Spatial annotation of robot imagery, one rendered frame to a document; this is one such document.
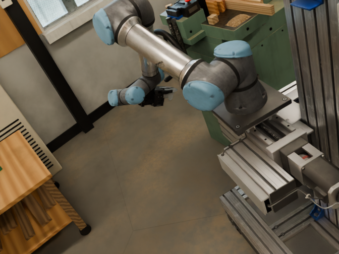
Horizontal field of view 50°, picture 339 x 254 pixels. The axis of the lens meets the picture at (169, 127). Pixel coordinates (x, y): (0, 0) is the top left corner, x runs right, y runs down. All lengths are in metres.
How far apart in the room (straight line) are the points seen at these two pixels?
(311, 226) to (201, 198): 0.71
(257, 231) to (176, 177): 0.82
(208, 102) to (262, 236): 0.75
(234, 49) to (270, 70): 0.84
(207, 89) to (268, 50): 0.91
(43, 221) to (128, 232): 0.50
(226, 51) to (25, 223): 1.65
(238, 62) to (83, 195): 1.70
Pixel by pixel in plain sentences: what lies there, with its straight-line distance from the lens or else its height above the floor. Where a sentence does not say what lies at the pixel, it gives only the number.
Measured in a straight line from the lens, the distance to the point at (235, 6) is 1.82.
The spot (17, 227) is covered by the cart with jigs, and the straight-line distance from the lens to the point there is 2.44.
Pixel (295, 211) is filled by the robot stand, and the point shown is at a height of 0.23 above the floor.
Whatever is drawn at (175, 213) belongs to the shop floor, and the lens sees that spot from 2.15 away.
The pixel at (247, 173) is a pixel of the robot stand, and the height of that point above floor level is 0.73.
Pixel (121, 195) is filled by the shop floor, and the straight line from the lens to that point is 2.42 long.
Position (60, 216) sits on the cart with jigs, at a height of 0.18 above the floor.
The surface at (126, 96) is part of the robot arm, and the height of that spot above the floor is 0.85.
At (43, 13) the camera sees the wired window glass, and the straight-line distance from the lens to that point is 2.98.
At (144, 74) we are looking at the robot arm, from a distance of 1.60.
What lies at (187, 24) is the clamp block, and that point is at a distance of 1.77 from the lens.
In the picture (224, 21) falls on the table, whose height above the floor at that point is 0.90.
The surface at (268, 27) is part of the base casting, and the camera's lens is 1.92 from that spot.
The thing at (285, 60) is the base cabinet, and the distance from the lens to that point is 2.08.
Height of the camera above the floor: 1.60
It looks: 36 degrees down
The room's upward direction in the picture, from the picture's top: 24 degrees counter-clockwise
